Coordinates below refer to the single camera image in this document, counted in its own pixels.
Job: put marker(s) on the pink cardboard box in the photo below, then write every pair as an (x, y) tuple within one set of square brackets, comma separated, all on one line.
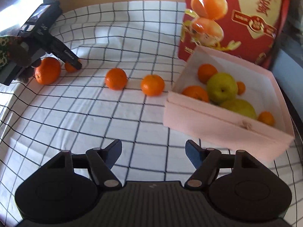
[(213, 127)]

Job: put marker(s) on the large orange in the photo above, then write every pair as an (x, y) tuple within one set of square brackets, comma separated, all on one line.
[(48, 72)]

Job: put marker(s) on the small tangerine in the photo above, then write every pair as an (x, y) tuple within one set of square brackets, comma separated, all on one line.
[(266, 118), (241, 88)]

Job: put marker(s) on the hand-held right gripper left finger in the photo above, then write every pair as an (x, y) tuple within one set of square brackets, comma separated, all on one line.
[(113, 155)]

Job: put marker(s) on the dark printed box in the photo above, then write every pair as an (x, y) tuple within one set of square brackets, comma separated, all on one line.
[(297, 16)]

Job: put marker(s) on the person's left hand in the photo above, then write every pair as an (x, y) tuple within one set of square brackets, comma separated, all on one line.
[(21, 54)]

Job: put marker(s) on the white checkered cloth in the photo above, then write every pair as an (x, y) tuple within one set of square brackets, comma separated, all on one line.
[(142, 127)]

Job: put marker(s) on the red printed gift bag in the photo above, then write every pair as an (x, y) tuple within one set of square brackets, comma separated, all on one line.
[(248, 4)]

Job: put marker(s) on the green pear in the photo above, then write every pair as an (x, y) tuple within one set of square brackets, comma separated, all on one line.
[(222, 87), (241, 108)]

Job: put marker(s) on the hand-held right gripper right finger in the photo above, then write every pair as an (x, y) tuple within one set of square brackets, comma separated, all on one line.
[(193, 155)]

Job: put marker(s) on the grey panel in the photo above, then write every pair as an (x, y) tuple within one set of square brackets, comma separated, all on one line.
[(291, 66)]

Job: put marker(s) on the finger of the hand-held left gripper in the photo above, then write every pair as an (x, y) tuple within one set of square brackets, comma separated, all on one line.
[(74, 62)]

